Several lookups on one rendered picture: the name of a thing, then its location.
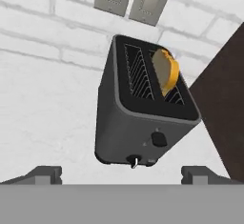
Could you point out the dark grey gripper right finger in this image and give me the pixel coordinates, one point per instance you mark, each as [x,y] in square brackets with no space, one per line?
[198,174]

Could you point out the dark grey toaster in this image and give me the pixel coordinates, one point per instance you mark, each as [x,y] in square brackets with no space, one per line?
[133,129]

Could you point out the dark brown cabinet side panel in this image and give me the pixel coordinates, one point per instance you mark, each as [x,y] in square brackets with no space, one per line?
[222,107]

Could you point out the bread slice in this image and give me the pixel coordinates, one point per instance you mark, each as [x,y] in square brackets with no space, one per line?
[166,72]

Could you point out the black toaster lever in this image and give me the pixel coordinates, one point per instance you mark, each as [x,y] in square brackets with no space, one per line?
[158,139]

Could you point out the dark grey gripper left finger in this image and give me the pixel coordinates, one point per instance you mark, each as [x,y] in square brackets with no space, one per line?
[44,174]

